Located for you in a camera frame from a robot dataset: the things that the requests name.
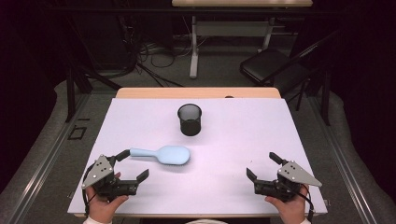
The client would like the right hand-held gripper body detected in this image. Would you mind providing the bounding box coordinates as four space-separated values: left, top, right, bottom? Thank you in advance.
253 161 323 203

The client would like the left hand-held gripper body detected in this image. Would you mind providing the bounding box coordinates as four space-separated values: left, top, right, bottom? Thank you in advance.
81 154 139 203

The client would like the light blue hairbrush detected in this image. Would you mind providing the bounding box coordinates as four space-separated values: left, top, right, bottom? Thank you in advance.
129 145 191 166

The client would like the black mesh cup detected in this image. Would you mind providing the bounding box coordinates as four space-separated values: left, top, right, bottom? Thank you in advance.
177 103 204 137

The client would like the person's right hand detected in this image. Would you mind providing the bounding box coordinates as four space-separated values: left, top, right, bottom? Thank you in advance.
264 184 311 224

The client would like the person's left hand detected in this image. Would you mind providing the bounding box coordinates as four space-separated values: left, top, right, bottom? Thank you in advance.
85 172 130 224

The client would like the white table sheet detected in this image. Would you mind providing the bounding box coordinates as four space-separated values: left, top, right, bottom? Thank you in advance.
66 97 329 216

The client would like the person's torso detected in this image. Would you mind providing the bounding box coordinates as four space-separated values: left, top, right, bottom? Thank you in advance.
185 218 228 224

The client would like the black metal stand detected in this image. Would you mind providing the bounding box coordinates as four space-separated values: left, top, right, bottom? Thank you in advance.
306 68 332 127
43 6 122 124

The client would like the black folding chair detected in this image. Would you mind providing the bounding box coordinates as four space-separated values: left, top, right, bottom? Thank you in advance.
239 29 344 111

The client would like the white-framed desk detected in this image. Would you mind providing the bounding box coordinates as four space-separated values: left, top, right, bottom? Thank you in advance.
171 0 314 79

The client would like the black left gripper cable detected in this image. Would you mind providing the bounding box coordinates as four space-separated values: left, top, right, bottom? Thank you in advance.
81 164 95 217

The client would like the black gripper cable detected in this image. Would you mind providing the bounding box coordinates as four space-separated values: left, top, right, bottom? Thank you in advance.
81 164 95 217
292 183 315 222

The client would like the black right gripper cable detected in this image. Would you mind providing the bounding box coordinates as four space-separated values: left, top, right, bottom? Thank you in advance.
292 183 315 222

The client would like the metal floor rail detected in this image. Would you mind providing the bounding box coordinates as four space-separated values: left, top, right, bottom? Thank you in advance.
6 92 92 224
309 96 379 224

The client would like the bundle of floor cables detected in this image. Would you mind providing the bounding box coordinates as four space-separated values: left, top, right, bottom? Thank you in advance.
124 15 194 88

